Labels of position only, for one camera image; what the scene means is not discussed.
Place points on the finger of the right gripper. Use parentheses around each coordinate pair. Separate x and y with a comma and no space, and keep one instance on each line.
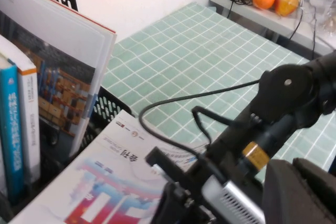
(162,158)

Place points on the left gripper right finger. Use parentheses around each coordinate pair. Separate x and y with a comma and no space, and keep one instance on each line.
(320,197)

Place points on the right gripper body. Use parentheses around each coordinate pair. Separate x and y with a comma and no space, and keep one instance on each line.
(181,203)

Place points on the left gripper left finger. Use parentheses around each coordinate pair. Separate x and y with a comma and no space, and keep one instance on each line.
(281,195)

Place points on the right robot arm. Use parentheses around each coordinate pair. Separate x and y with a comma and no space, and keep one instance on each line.
(288,90)

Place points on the white orange-band book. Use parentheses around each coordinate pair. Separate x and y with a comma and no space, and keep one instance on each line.
(30,129)

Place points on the blue spine book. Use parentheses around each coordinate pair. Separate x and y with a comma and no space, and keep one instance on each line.
(10,129)

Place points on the green checked tablecloth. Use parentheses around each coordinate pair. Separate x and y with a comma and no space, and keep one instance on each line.
(197,64)

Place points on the grey side table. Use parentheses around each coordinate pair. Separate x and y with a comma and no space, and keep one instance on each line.
(262,22)

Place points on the red yellow fruit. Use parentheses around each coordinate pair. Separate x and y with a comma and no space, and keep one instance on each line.
(286,5)

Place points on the crumpled clear plastic bag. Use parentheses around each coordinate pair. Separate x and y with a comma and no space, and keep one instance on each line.
(321,3)

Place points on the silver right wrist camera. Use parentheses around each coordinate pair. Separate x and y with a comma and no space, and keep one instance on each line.
(236,203)

